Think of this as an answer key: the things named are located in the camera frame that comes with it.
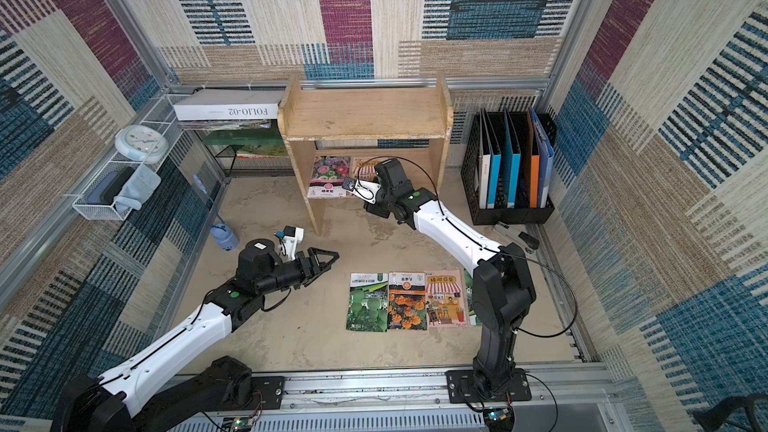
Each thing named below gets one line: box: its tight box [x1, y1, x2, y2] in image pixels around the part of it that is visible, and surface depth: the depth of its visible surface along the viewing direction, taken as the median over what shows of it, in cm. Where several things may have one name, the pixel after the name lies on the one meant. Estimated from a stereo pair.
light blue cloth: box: [113, 164, 162, 214], surface depth 70 cm
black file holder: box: [460, 112, 557, 225], surface depth 93 cm
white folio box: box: [173, 89, 286, 121], surface depth 81 cm
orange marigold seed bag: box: [388, 271, 427, 330], surface depth 90 cm
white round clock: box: [114, 125, 169, 164], surface depth 76 cm
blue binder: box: [530, 106, 555, 208], surface depth 89 cm
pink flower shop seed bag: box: [425, 269, 468, 328], surface depth 89 cm
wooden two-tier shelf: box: [278, 77, 454, 236], surface depth 76 cm
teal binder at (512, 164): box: [503, 107, 521, 209], surface depth 91 cm
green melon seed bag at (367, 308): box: [346, 272, 388, 332], surface depth 89 cm
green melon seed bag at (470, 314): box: [465, 286, 477, 326], surface depth 88 cm
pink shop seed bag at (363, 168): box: [352, 157, 380, 181], surface depth 94 cm
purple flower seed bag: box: [307, 156, 351, 199], surface depth 93 cm
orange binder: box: [529, 155, 540, 209], surface depth 91 cm
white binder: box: [479, 154, 491, 205], surface depth 91 cm
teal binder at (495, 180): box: [487, 151, 502, 209], surface depth 91 cm
